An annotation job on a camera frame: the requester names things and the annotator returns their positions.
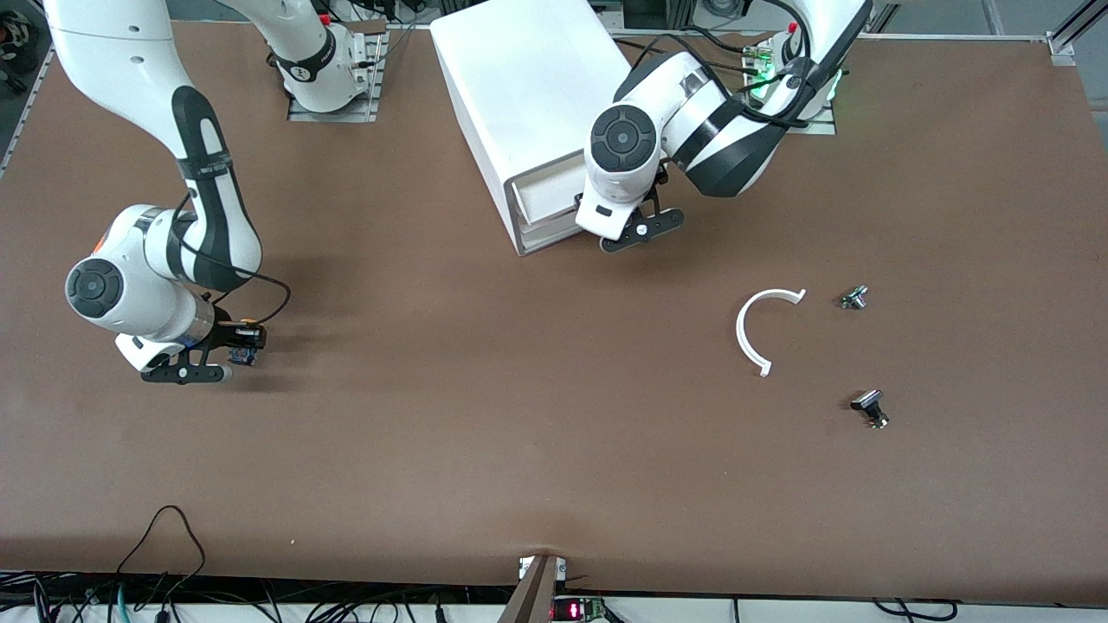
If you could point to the small white metal bracket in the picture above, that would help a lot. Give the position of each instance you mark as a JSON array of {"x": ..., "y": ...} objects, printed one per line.
[{"x": 525, "y": 568}]

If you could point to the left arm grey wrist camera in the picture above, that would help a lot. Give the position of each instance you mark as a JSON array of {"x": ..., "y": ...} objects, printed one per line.
[{"x": 645, "y": 232}]

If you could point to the yellow push button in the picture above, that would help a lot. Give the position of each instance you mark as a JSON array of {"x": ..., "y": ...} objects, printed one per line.
[{"x": 242, "y": 357}]

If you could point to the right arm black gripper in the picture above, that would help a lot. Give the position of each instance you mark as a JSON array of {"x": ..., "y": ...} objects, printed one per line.
[{"x": 230, "y": 333}]

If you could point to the red digit display module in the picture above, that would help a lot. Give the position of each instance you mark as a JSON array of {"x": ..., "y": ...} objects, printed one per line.
[{"x": 576, "y": 611}]

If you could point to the white curved plastic piece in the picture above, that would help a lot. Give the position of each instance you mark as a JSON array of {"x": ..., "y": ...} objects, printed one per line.
[{"x": 741, "y": 333}]

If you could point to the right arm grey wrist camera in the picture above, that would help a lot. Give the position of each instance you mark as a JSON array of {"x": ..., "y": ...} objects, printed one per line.
[{"x": 186, "y": 374}]

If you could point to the small metal bolt upper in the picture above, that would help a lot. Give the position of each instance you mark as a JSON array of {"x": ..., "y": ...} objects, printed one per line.
[{"x": 854, "y": 298}]

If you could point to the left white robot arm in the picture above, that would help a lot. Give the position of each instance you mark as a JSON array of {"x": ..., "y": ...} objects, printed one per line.
[{"x": 623, "y": 138}]

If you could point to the small metal bolt lower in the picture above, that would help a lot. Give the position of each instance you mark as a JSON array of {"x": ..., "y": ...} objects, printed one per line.
[{"x": 867, "y": 401}]

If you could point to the small metal bolt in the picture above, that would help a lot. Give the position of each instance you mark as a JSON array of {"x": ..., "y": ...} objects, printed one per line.
[
  {"x": 854, "y": 298},
  {"x": 867, "y": 401}
]

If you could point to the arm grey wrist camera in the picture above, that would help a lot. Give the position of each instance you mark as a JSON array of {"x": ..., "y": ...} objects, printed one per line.
[
  {"x": 186, "y": 374},
  {"x": 645, "y": 232}
]

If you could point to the aluminium frame profile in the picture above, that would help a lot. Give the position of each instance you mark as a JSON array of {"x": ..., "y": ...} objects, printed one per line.
[{"x": 1063, "y": 45}]

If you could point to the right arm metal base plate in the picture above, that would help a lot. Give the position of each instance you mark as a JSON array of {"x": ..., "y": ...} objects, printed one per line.
[{"x": 374, "y": 86}]

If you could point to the wooden post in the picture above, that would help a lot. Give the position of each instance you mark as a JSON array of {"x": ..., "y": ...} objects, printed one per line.
[{"x": 532, "y": 597}]

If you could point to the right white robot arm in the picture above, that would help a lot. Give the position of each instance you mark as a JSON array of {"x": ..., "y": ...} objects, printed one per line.
[{"x": 130, "y": 285}]

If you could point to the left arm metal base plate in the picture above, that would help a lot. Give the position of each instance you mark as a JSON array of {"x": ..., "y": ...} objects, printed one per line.
[{"x": 822, "y": 128}]

